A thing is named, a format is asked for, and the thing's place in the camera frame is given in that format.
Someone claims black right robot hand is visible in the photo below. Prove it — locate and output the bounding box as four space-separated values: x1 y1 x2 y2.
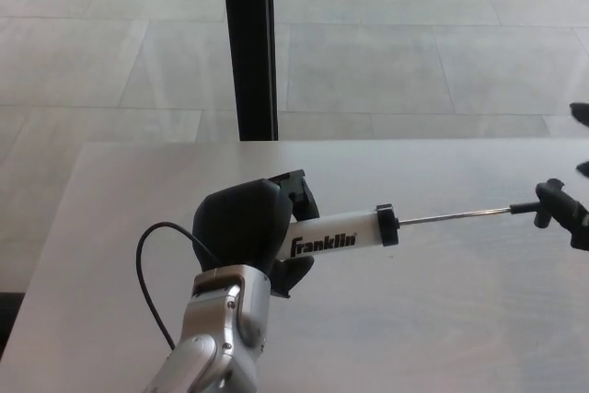
546 101 589 250

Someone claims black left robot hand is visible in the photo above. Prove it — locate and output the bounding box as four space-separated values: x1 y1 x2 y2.
191 168 321 300

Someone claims white Franklin air pump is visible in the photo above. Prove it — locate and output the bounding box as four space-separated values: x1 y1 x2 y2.
276 179 567 261

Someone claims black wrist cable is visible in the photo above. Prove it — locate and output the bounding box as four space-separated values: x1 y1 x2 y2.
135 222 218 353

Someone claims black vertical window post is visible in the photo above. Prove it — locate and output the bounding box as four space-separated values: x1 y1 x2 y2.
220 0 281 142

